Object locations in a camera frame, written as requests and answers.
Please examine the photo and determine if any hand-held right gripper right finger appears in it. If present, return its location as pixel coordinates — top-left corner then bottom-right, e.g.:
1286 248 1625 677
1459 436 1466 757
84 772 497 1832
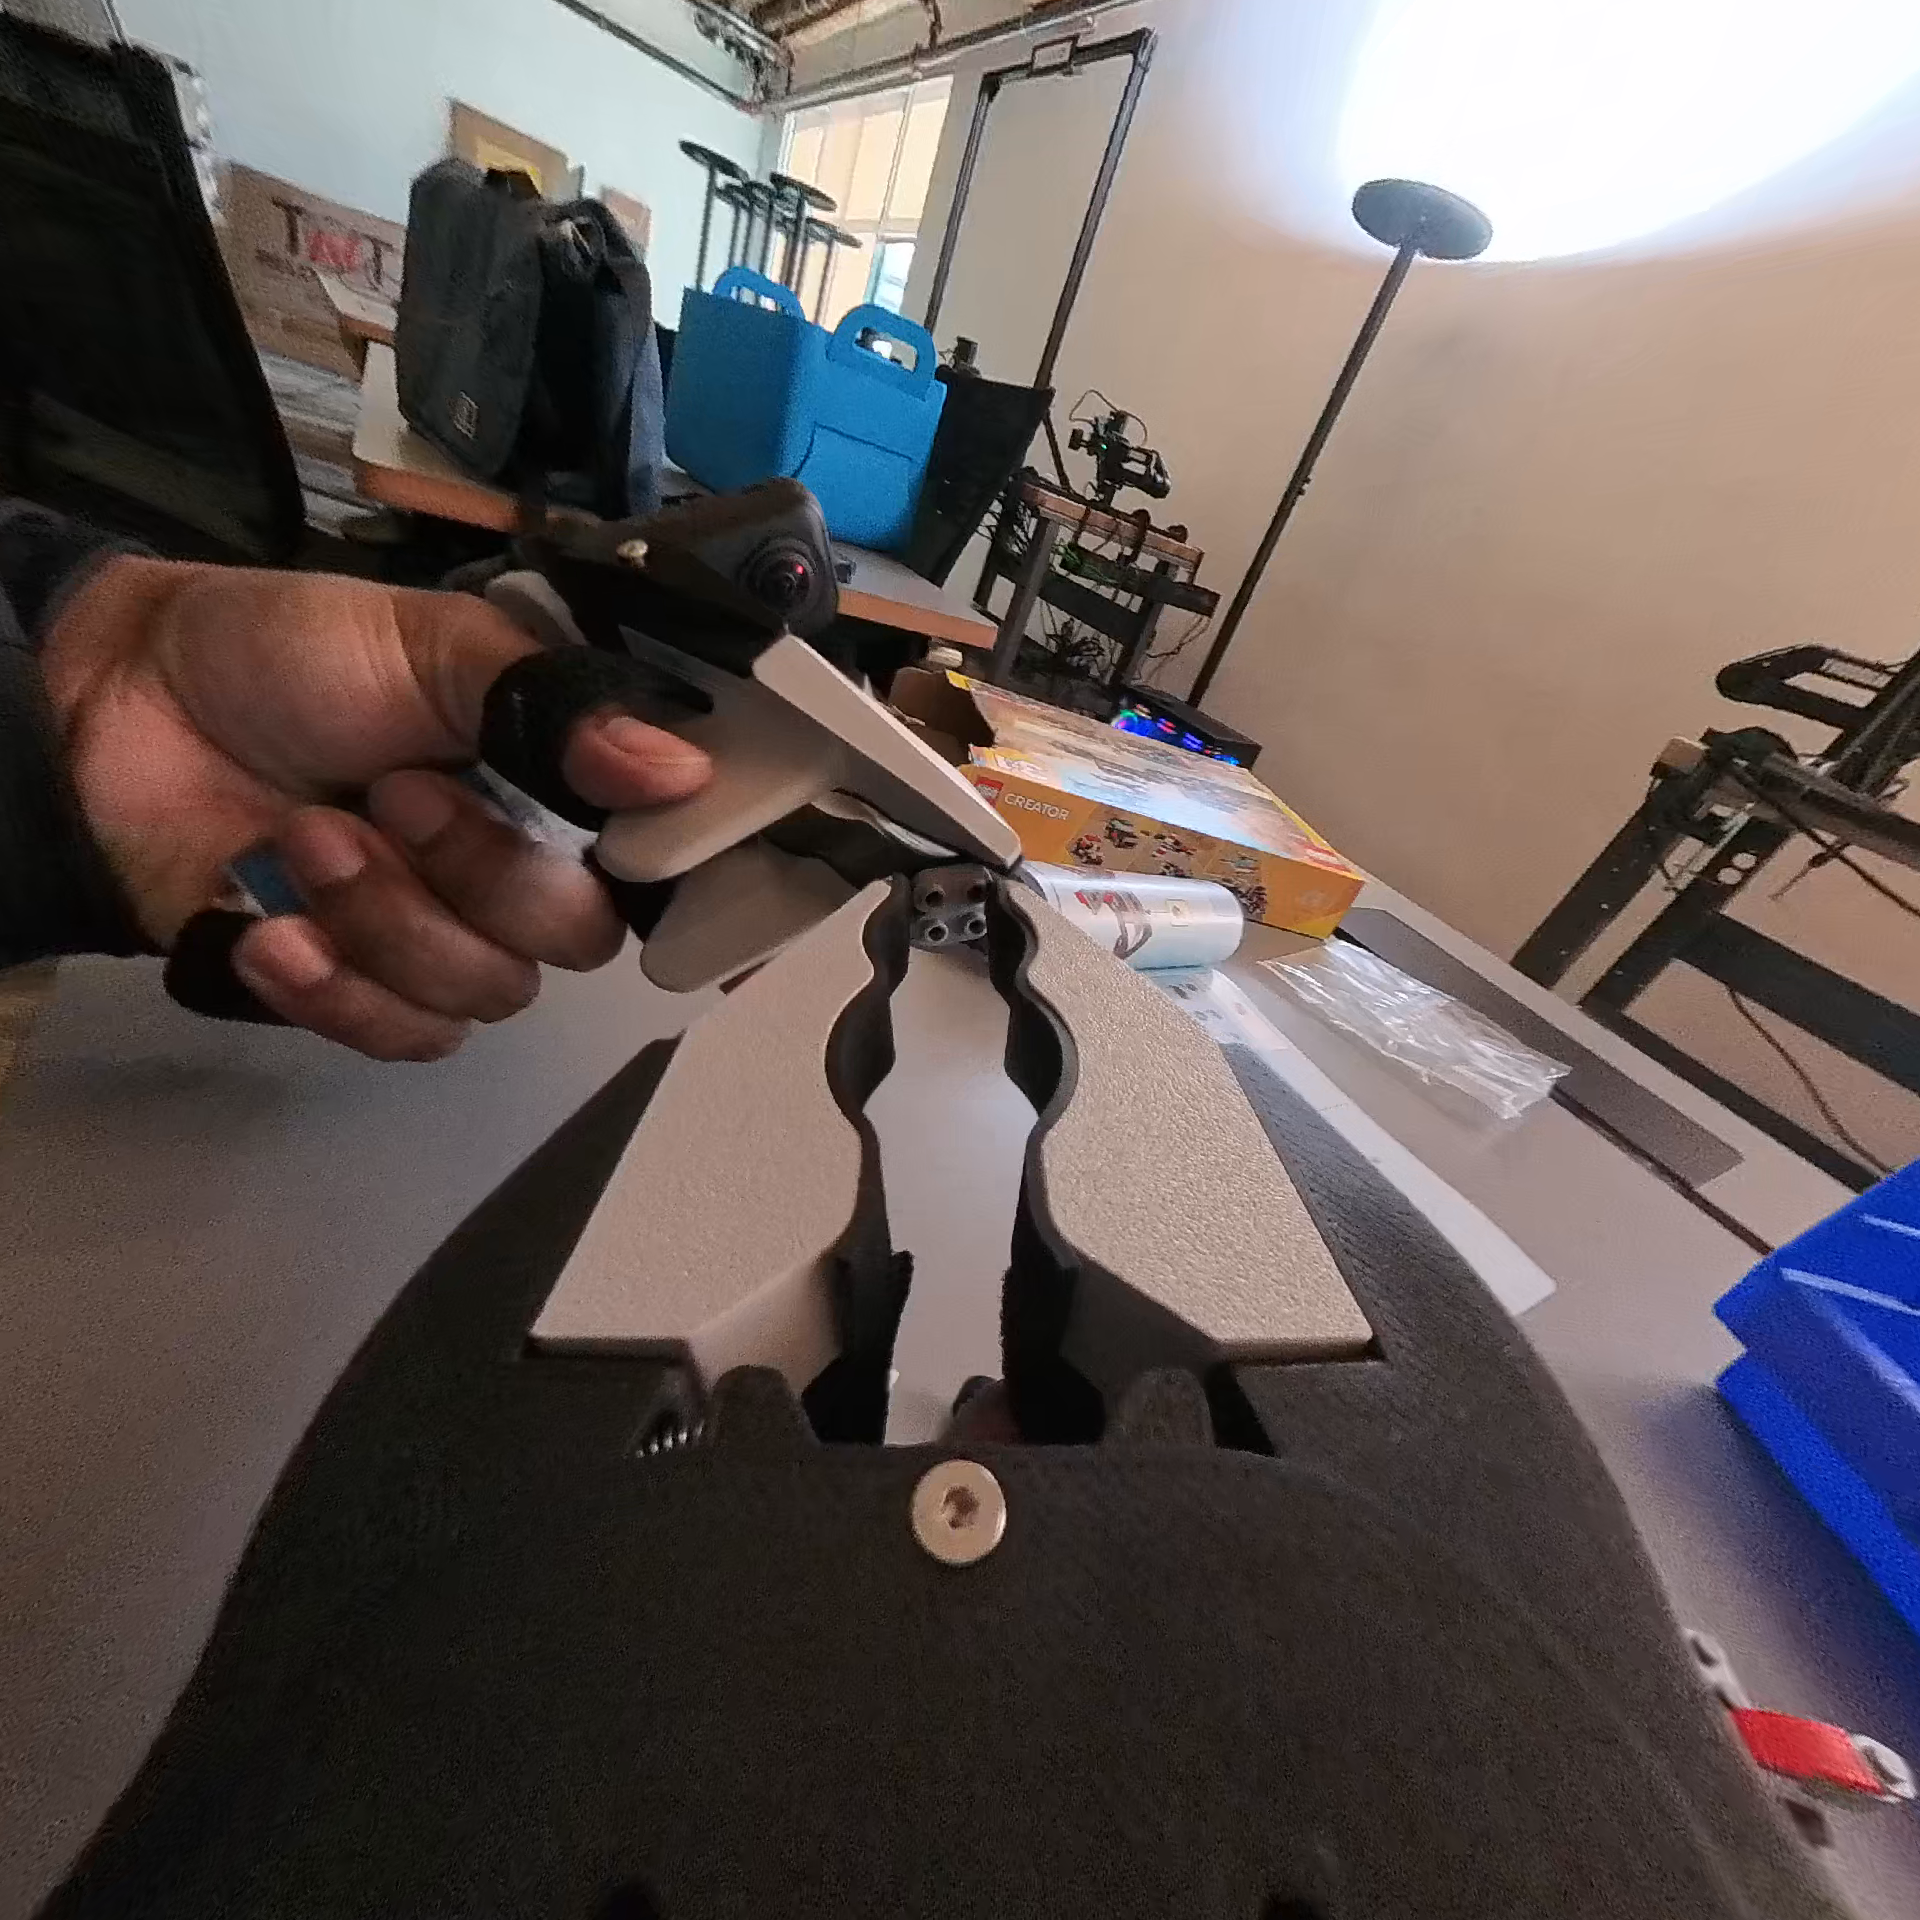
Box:
999 888 1379 1402

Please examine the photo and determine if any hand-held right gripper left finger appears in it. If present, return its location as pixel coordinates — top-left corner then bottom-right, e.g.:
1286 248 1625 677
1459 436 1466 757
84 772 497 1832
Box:
534 881 905 1402

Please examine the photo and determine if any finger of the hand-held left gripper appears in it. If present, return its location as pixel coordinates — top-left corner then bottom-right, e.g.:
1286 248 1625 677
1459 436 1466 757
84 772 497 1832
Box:
639 843 899 994
595 633 1025 881

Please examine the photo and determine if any small grey toy piece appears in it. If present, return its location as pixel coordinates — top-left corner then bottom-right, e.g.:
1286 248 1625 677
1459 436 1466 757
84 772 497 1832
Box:
910 871 1002 953

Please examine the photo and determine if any red white toy brick airplane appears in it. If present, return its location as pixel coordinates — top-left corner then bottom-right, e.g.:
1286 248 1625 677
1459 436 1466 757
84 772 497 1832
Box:
1681 1631 1920 1819

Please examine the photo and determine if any person's left forearm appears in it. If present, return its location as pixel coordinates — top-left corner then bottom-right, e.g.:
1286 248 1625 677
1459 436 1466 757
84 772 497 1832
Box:
0 497 139 972

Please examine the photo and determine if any wooden top office desk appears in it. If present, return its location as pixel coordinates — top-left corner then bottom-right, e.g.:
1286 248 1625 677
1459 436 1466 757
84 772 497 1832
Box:
353 344 1011 653

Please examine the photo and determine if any grey desk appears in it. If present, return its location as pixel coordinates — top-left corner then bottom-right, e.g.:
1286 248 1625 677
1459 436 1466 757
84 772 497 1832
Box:
0 871 1920 1920

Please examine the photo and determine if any person's left hand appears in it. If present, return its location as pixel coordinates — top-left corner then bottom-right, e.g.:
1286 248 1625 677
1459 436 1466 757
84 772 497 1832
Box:
44 555 724 1060

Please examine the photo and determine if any blue felt bag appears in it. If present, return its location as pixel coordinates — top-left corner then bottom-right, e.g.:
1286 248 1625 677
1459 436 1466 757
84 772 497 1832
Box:
663 267 951 560

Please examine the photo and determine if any white instruction booklet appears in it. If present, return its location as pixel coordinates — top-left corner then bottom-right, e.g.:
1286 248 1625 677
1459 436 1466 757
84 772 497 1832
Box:
1023 865 1567 1320

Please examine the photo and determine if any clear plastic bag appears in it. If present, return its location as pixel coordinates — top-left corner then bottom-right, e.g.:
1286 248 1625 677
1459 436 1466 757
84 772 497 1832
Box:
1263 938 1571 1125

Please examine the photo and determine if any black backpack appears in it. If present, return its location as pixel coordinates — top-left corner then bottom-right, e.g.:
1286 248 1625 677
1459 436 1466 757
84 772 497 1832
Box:
393 159 672 515

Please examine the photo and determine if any orange toy brick cardboard box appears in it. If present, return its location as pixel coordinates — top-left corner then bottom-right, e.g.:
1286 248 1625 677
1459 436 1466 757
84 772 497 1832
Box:
892 667 1370 941

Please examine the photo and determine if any computer with coloured lights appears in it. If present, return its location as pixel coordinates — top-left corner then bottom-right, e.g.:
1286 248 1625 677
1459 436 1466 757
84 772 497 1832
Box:
1114 687 1265 770

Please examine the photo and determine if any cardboard box with red print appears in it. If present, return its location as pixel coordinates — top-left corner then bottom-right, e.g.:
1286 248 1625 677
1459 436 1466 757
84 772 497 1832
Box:
206 163 409 380

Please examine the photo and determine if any black floor lamp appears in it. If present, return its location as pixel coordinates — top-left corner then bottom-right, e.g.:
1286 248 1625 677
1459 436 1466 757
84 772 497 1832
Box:
1187 178 1498 714

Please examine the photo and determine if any blue plastic bin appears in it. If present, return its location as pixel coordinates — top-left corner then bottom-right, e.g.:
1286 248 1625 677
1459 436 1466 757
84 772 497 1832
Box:
1715 1161 1920 1642

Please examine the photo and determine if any black camera stand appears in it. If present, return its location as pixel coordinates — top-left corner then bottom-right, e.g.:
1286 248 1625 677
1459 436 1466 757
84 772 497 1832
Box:
993 391 1222 711

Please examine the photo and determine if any black camera tripod rig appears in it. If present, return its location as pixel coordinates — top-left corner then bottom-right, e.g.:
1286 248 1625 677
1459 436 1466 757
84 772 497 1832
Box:
1514 642 1920 1192

